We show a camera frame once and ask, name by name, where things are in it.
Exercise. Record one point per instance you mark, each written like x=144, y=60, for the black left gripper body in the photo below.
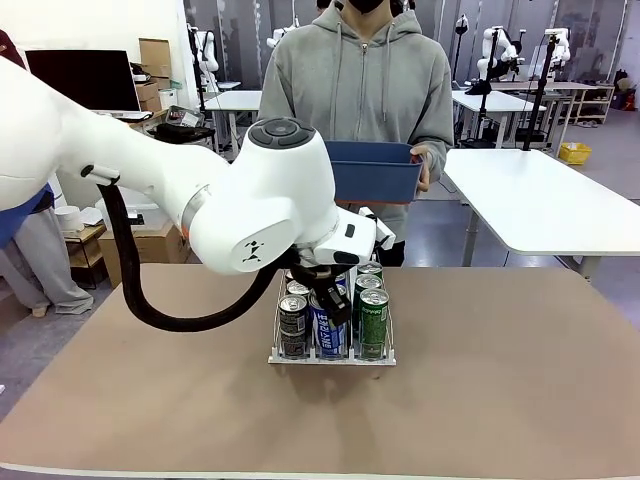
x=315, y=274

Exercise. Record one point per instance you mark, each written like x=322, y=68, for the person's left forearm grey sleeve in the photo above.
x=442, y=160

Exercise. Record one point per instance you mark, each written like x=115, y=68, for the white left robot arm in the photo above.
x=250, y=200

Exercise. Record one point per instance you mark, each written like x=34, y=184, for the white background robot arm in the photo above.
x=210, y=55
x=280, y=37
x=502, y=47
x=562, y=47

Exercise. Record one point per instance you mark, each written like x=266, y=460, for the clear acrylic can dispenser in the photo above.
x=332, y=362

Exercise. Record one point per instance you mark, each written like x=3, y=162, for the person's left hand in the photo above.
x=426, y=165

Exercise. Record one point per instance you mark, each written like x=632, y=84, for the large cardboard box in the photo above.
x=150, y=247

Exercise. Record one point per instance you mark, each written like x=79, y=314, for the white background table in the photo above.
x=235, y=100

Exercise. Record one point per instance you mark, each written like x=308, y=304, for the black bag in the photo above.
x=185, y=132

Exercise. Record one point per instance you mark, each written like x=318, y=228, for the person in grey hoodie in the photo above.
x=360, y=85

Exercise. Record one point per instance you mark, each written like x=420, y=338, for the white paper roll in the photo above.
x=67, y=217

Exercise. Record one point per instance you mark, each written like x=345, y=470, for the cardboard box on shelf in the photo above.
x=155, y=57

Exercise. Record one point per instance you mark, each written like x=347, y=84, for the yellow plastic crate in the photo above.
x=575, y=154

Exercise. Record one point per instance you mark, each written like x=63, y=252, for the black tripod stand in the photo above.
x=542, y=90

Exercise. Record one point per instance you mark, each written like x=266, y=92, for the black computer monitor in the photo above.
x=100, y=75

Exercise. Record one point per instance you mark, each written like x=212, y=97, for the wooden background shelf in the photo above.
x=592, y=100

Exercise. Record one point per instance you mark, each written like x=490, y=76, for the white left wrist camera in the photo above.
x=380, y=232

